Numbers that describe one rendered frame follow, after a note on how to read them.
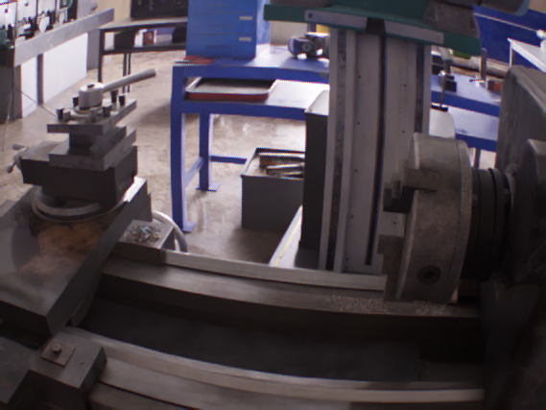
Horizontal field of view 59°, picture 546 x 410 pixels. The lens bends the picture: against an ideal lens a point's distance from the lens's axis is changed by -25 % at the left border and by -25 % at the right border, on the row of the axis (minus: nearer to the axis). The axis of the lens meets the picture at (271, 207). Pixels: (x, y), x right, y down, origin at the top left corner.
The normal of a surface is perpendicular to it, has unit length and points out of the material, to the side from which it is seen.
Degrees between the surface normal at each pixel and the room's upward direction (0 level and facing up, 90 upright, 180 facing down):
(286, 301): 0
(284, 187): 90
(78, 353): 0
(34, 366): 0
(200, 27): 90
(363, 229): 90
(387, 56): 90
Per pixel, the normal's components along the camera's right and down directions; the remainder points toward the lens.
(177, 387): 0.03, -0.89
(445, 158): -0.04, -0.67
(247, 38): -0.19, 0.44
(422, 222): -0.16, 0.05
